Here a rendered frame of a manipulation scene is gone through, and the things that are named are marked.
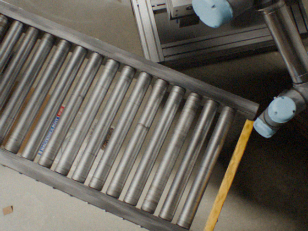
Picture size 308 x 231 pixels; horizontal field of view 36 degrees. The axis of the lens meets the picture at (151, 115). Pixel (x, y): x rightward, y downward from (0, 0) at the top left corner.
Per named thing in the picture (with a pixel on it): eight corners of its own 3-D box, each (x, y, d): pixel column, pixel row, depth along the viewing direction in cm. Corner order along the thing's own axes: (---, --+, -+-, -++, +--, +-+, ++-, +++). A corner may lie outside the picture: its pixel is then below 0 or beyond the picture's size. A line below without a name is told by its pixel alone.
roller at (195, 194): (236, 111, 170) (239, 107, 165) (187, 233, 159) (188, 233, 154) (223, 105, 171) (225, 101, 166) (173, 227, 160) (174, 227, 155)
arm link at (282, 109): (295, 84, 144) (285, 94, 155) (266, 103, 142) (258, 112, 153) (311, 104, 142) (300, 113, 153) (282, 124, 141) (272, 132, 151)
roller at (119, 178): (170, 84, 173) (170, 79, 168) (118, 203, 162) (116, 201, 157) (158, 79, 174) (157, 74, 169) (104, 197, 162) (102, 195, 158)
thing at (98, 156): (123, 130, 245) (123, 129, 244) (101, 180, 238) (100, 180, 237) (60, 103, 249) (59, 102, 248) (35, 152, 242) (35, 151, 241)
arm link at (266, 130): (273, 136, 151) (266, 141, 159) (294, 112, 153) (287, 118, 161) (254, 120, 152) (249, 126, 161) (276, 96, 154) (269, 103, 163)
